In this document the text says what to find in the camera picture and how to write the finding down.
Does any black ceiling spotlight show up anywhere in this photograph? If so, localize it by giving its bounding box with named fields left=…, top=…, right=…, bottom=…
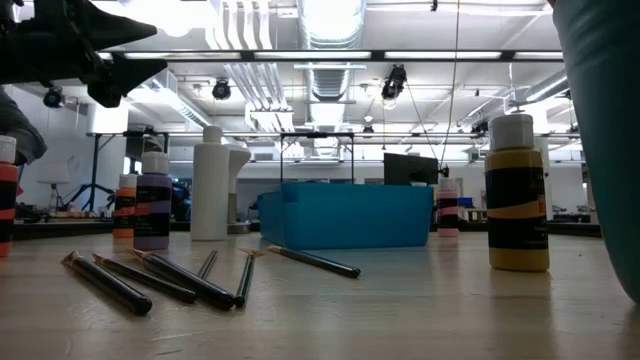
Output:
left=211, top=78, right=233, bottom=101
left=42, top=85, right=66, bottom=109
left=380, top=63, right=409, bottom=101

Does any yellow paint bottle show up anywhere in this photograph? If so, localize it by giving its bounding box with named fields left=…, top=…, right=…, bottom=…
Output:
left=483, top=113, right=551, bottom=274

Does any paintbrush with tan bristles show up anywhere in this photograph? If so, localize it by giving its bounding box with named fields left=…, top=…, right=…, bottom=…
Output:
left=266, top=244, right=362, bottom=280

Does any white background lamp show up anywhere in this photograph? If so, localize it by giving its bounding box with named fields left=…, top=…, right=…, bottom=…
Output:
left=37, top=159, right=72, bottom=185

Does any thin dark-handled paintbrush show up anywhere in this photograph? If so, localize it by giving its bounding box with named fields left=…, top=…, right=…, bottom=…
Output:
left=195, top=248, right=220, bottom=281

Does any purple paint bottle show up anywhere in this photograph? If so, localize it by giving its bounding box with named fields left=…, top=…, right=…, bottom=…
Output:
left=132, top=151, right=174, bottom=251

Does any red paint bottle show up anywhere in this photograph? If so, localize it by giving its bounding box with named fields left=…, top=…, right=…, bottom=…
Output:
left=0, top=134, right=20, bottom=259

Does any blue steel post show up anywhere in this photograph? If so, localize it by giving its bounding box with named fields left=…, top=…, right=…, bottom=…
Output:
left=88, top=133, right=102, bottom=212

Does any dark green plastic cup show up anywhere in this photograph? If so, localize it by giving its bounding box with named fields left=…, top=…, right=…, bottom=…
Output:
left=551, top=0, right=640, bottom=305

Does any tall white bottle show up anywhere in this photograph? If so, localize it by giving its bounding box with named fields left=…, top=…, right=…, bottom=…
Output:
left=189, top=124, right=231, bottom=242

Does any black background monitor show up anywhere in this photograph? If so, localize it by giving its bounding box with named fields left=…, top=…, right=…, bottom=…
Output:
left=383, top=152, right=441, bottom=187

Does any black background rig frame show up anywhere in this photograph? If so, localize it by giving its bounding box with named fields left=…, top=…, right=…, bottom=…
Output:
left=278, top=131, right=356, bottom=184

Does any pink paint bottle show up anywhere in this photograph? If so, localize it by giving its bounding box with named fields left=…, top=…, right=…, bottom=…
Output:
left=436, top=177, right=460, bottom=238

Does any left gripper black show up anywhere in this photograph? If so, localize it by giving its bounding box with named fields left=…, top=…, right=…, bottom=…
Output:
left=0, top=0, right=170, bottom=109

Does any orange paint bottle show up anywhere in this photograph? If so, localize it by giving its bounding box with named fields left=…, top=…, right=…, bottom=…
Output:
left=112, top=173, right=139, bottom=240

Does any silver ceiling air duct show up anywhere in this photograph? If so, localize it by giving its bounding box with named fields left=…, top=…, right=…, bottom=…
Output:
left=298, top=0, right=367, bottom=162

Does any blue plastic bin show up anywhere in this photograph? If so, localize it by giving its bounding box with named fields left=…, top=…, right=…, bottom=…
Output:
left=257, top=181, right=435, bottom=251

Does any paintbrush with orange flat bristles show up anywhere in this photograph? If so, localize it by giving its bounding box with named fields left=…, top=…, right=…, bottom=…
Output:
left=233, top=247, right=267, bottom=310

